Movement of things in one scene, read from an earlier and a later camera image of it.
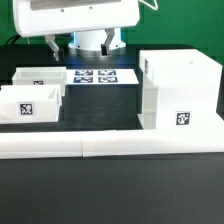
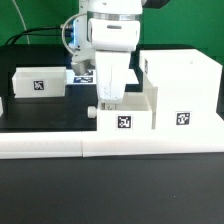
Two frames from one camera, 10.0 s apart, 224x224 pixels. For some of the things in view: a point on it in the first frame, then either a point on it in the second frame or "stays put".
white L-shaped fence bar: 148,141 stays put
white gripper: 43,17 → 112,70
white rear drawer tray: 44,75 stays put
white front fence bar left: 27,145 stays put
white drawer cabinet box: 180,90 stays put
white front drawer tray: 35,103 → 136,111
